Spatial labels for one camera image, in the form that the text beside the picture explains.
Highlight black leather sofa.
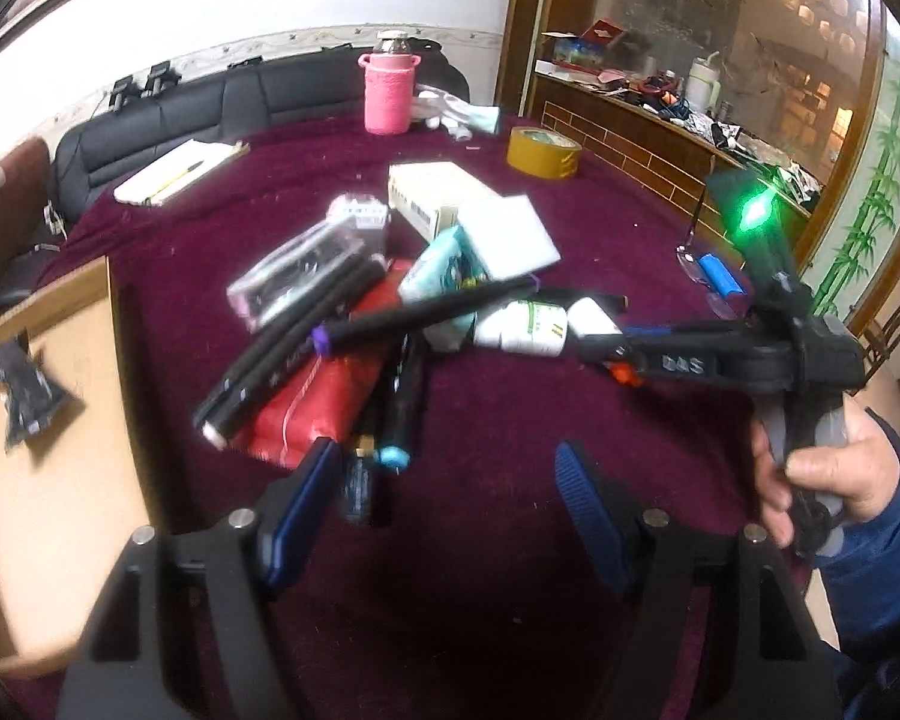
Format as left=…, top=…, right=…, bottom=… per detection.
left=0, top=44, right=472, bottom=309

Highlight black foil packet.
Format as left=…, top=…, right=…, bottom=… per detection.
left=0, top=332, right=73, bottom=450

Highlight red plastic packet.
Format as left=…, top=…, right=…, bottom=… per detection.
left=203, top=255, right=406, bottom=470

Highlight eyeglasses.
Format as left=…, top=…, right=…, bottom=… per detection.
left=674, top=193, right=746, bottom=320

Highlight black marker pen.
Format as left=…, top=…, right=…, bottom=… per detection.
left=201, top=253, right=388, bottom=454
left=191, top=253, right=369, bottom=430

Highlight blue cylindrical battery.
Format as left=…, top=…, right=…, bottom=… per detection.
left=697, top=254, right=745, bottom=299

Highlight notebook with pen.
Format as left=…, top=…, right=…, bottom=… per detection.
left=113, top=138, right=248, bottom=208

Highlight white cloth pile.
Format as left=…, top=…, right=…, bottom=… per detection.
left=411, top=85, right=500, bottom=142

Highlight clear patterned pencil pouch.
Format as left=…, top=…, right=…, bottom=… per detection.
left=226, top=193, right=390, bottom=333

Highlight pink knitted thermos bottle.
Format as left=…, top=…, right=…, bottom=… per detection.
left=357, top=29, right=421, bottom=135

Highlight brown armchair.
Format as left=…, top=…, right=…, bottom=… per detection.
left=0, top=137, right=50, bottom=281

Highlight person right hand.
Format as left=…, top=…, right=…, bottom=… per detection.
left=749, top=395, right=900, bottom=550

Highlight white medicine box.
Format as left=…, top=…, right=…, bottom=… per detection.
left=388, top=161, right=499, bottom=242

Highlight wooden cabinet with clutter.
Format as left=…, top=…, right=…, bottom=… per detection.
left=496, top=0, right=889, bottom=265

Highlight black marker yellow caps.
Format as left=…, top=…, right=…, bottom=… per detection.
left=535, top=286, right=629, bottom=316

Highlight black gold lipstick tube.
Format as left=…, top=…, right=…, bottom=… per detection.
left=340, top=454, right=377, bottom=525

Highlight teal cartoon tissue pack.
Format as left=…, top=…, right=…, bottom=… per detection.
left=398, top=224, right=487, bottom=353

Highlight black marker purple band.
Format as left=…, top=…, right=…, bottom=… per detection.
left=310, top=275, right=539, bottom=358

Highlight black binder clips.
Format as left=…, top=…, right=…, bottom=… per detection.
left=109, top=60, right=182, bottom=112

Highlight blue sleeve forearm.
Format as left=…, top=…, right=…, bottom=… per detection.
left=818, top=416, right=900, bottom=718

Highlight yellow tape roll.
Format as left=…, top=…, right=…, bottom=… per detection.
left=507, top=127, right=582, bottom=181

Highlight cardboard box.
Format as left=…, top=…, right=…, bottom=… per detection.
left=0, top=259, right=157, bottom=679

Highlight small white carton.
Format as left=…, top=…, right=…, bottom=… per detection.
left=567, top=298, right=621, bottom=338

